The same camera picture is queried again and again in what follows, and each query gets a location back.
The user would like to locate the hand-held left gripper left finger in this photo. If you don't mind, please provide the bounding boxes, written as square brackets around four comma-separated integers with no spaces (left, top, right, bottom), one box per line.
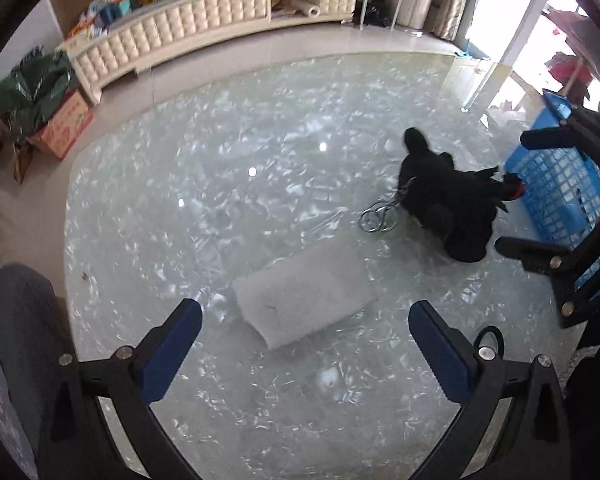
[37,299,203,480]

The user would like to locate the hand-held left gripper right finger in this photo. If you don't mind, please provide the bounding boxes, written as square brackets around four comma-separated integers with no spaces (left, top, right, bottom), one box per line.
[409,301,573,480]

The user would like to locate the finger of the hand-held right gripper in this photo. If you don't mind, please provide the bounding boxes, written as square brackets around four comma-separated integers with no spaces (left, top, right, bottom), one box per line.
[495,195,600,330]
[521,109,600,181]

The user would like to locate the blue plastic basket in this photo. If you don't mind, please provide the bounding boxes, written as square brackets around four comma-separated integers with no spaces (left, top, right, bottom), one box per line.
[504,89,600,301]

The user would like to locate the white textured towel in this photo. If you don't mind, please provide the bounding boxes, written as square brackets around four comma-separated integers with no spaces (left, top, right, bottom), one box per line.
[230,245,378,351]

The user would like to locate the patterned curtain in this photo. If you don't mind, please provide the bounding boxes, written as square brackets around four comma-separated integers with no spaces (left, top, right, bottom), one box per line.
[432,0,496,41]

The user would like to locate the cardboard box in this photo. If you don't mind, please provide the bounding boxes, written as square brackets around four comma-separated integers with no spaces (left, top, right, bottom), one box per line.
[30,90,96,161]

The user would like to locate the green plastic bag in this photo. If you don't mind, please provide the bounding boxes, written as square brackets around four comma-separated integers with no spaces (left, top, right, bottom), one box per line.
[0,50,76,141]

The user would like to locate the cream tufted television cabinet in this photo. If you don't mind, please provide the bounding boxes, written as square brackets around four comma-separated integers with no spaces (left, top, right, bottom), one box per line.
[57,0,361,106]

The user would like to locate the pile of snack packets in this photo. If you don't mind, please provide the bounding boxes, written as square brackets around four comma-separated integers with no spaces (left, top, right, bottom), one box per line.
[70,0,173,38]

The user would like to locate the black hair tie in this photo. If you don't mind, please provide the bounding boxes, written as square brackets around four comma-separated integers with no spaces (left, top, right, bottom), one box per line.
[474,326,505,356]

